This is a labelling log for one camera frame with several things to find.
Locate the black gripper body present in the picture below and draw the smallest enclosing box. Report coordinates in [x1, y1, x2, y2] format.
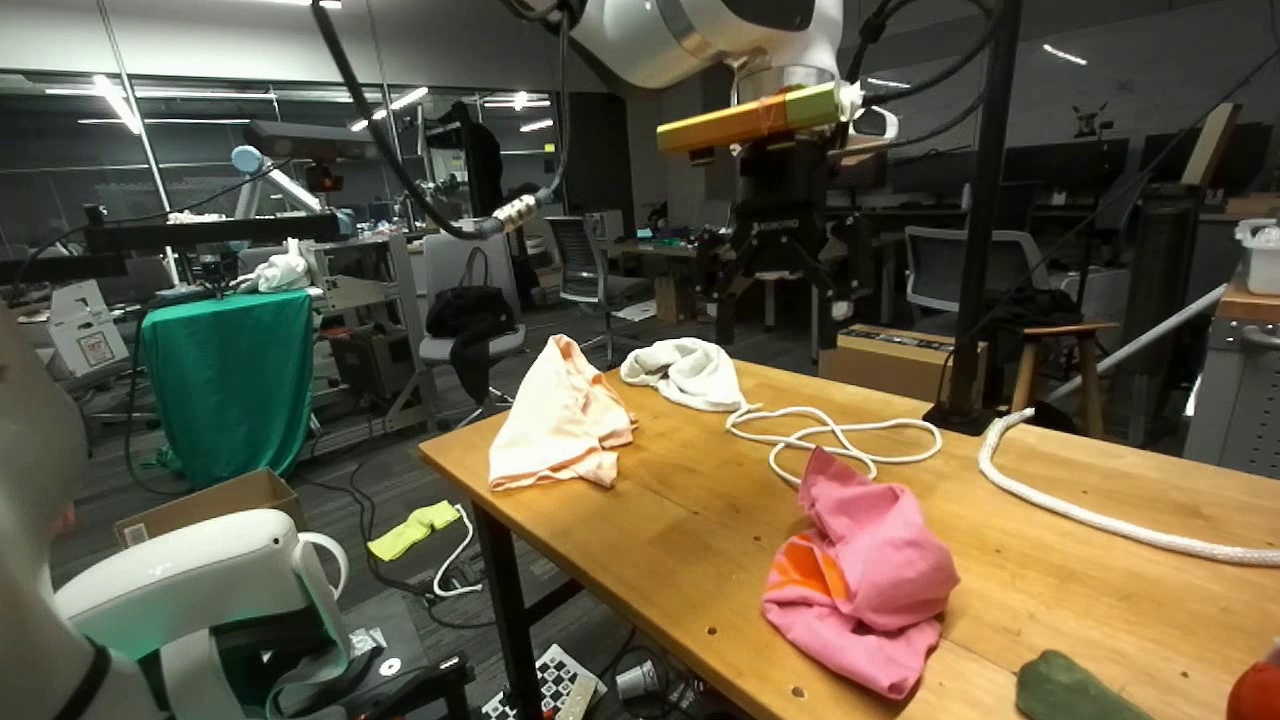
[734, 137, 835, 223]

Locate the white terry towel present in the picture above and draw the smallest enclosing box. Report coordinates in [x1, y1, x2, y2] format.
[616, 332, 751, 418]

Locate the pale pink printed shirt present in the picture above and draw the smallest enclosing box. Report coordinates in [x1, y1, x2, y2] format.
[486, 332, 643, 497]

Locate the pink cloth with orange print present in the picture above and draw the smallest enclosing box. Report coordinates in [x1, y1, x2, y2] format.
[759, 445, 966, 707]

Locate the thick white braided rope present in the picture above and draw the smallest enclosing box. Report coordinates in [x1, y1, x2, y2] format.
[974, 403, 1280, 572]

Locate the orange red cloth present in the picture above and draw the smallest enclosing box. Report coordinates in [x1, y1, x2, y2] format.
[1226, 647, 1280, 720]

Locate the grey office chair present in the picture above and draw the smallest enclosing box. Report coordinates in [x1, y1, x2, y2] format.
[543, 213, 620, 311]
[902, 219, 1051, 321]

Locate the cardboard box with black tape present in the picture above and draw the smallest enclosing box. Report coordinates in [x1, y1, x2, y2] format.
[815, 321, 960, 403]

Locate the black metal pole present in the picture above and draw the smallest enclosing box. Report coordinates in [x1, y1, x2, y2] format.
[929, 0, 1033, 442]

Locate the wooden stool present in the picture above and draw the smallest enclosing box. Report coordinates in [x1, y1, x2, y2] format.
[1006, 316, 1123, 425]

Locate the black handbag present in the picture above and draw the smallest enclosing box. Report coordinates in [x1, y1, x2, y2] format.
[423, 243, 519, 345]

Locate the white cabinet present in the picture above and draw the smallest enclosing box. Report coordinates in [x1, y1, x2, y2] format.
[406, 223, 519, 321]

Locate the fluorescent ceiling light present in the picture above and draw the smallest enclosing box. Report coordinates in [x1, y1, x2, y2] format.
[348, 83, 435, 139]
[1035, 36, 1091, 71]

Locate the silver metal pole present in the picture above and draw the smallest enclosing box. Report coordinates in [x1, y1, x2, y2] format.
[1044, 278, 1234, 408]

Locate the wooden plank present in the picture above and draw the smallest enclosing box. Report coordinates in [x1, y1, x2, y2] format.
[1178, 97, 1244, 192]

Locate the yellow green power strip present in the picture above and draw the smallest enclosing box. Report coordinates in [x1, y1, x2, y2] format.
[363, 497, 467, 570]

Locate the wooden workbench with grey cabinets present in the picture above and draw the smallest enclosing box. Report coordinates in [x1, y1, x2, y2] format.
[1180, 278, 1280, 482]

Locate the black table leg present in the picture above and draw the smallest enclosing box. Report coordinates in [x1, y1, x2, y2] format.
[465, 497, 593, 720]

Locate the white plastic bin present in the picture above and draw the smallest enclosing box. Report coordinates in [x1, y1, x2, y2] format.
[1234, 218, 1280, 302]

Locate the white plastic bag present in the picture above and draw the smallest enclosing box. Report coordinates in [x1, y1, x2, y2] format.
[231, 238, 323, 302]

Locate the green draped cloth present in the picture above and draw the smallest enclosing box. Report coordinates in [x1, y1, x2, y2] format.
[138, 289, 320, 489]

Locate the black metal beam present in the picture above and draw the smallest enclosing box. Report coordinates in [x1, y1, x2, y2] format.
[78, 209, 345, 261]

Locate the open cardboard box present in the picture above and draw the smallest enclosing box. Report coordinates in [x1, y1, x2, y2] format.
[113, 467, 306, 551]

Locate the white socket panel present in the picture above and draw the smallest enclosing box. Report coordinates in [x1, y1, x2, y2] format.
[45, 278, 138, 379]

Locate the tan wrist camera box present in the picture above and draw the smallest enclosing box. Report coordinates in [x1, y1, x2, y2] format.
[653, 80, 874, 163]

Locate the short black wrist cable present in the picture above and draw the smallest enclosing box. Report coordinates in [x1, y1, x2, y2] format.
[835, 0, 1008, 153]

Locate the long black gripper cable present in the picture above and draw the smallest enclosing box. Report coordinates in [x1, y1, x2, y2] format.
[307, 0, 582, 243]

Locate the white floor cable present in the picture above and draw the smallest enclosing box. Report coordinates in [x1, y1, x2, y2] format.
[428, 512, 494, 603]

